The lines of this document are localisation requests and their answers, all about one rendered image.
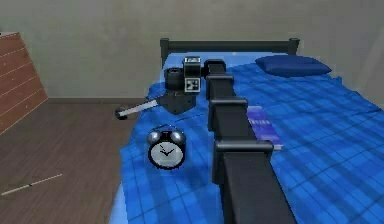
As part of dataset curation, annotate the blue plaid bed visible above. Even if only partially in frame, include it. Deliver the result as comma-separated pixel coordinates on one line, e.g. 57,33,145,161
107,37,384,224

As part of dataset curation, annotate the brown wooden chest of drawers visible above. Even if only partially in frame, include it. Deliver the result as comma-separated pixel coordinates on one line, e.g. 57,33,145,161
0,31,49,136

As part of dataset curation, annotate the dark blue pillow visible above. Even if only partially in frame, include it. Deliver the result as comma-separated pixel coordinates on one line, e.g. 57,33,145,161
254,54,333,78

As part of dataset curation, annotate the purple book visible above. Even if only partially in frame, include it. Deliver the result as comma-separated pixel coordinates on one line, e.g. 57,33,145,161
246,105,284,151

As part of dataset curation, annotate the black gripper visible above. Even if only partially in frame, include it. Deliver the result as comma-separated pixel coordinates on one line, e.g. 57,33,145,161
114,67,198,121

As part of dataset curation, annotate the black alarm clock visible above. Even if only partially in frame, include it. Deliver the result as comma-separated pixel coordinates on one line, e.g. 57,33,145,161
146,125,187,171

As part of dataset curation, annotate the thin pale stick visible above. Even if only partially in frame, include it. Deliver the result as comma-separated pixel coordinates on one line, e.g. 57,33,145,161
0,173,63,197

